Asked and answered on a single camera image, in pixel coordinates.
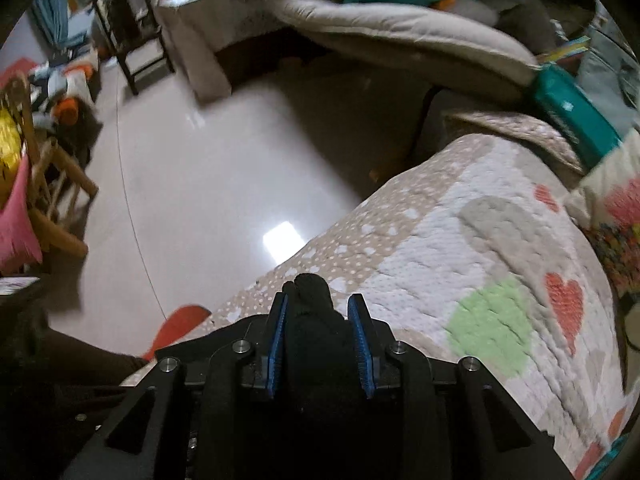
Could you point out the pink fringed cushion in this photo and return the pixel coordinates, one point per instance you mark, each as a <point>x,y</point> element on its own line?
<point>17,230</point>

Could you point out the wooden chair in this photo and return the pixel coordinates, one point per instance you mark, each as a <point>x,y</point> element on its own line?
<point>47,180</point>

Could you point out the teal box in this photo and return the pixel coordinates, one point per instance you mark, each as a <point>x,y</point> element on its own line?
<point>575,110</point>

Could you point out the heart print quilted blanket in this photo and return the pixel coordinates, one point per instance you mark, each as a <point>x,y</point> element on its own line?
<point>480,280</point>

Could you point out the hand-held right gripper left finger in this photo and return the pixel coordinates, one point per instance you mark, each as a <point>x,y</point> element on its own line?
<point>278,340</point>

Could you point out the yellow cushion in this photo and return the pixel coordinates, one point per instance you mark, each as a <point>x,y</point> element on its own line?
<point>9,155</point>

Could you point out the orange red slipper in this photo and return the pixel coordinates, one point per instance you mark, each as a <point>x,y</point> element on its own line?
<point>175,325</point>

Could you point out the beige draped bed cover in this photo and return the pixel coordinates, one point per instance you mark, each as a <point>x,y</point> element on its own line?
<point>210,25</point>

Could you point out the floral print pillow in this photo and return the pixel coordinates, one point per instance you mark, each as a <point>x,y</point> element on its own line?
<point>612,210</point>

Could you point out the black pants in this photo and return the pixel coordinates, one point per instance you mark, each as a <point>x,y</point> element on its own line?
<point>315,360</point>

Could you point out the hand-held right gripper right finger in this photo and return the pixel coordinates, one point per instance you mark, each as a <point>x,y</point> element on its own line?
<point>361,345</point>

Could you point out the pile of toys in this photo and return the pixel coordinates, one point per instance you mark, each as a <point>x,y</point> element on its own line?
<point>62,90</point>

